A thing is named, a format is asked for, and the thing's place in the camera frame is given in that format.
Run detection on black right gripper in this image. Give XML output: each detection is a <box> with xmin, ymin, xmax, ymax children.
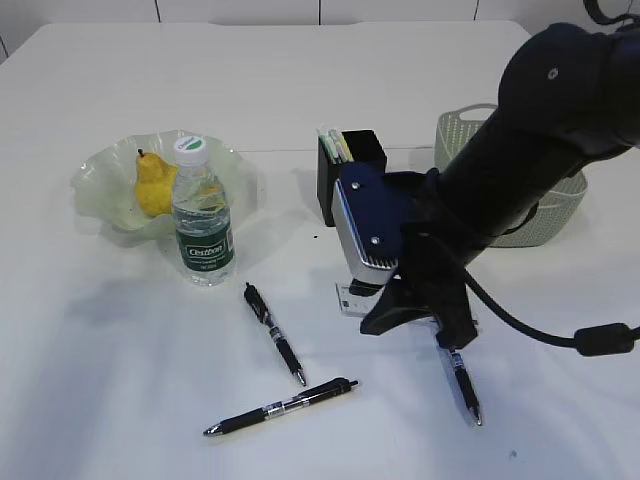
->
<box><xmin>360</xmin><ymin>169</ymin><xmax>478</xmax><ymax>348</ymax></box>

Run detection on black pen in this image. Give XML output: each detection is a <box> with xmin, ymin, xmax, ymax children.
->
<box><xmin>436</xmin><ymin>342</ymin><xmax>484</xmax><ymax>427</ymax></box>
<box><xmin>243</xmin><ymin>282</ymin><xmax>307</xmax><ymax>386</ymax></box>
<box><xmin>203</xmin><ymin>377</ymin><xmax>359</xmax><ymax>437</ymax></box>

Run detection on clear plastic ruler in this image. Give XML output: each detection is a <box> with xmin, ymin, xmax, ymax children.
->
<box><xmin>336</xmin><ymin>283</ymin><xmax>382</xmax><ymax>318</ymax></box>

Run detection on yellow highlighter pen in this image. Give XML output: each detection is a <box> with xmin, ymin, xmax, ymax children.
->
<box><xmin>333</xmin><ymin>130</ymin><xmax>354</xmax><ymax>163</ymax></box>

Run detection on mint green utility knife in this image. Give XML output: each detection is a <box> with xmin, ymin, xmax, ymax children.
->
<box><xmin>316</xmin><ymin>126</ymin><xmax>342</xmax><ymax>164</ymax></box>

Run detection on clear water bottle green label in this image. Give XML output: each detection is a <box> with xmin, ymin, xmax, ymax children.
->
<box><xmin>171</xmin><ymin>135</ymin><xmax>235</xmax><ymax>287</ymax></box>

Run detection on yellow pear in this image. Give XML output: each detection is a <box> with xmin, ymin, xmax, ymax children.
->
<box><xmin>134</xmin><ymin>149</ymin><xmax>178</xmax><ymax>217</ymax></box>

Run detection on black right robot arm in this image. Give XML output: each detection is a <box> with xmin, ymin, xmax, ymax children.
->
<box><xmin>360</xmin><ymin>23</ymin><xmax>639</xmax><ymax>357</ymax></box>

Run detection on green woven plastic basket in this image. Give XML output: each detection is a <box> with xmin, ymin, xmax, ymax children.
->
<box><xmin>434</xmin><ymin>103</ymin><xmax>588</xmax><ymax>248</ymax></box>

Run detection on black square pen holder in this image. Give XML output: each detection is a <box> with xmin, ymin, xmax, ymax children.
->
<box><xmin>316</xmin><ymin>129</ymin><xmax>387</xmax><ymax>227</ymax></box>

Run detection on pale green wavy glass plate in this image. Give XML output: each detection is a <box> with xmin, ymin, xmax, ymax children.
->
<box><xmin>71</xmin><ymin>130</ymin><xmax>257</xmax><ymax>245</ymax></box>

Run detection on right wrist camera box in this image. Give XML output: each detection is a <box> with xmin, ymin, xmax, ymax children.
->
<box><xmin>332</xmin><ymin>171</ymin><xmax>422</xmax><ymax>289</ymax></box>

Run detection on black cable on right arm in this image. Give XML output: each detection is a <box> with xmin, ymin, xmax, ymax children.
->
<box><xmin>462</xmin><ymin>269</ymin><xmax>640</xmax><ymax>359</ymax></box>

